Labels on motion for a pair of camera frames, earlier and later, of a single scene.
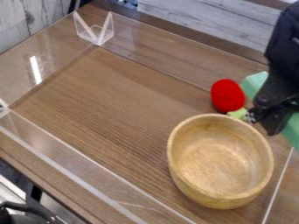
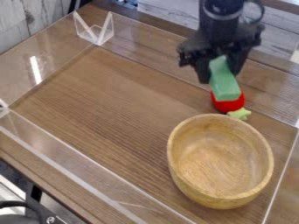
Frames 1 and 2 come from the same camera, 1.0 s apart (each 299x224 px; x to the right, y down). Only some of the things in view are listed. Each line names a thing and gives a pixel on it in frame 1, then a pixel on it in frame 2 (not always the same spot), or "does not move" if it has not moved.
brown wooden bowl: (219, 161) does not move
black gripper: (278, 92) to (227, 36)
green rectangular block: (251, 87) to (224, 80)
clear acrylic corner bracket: (95, 33) does not move
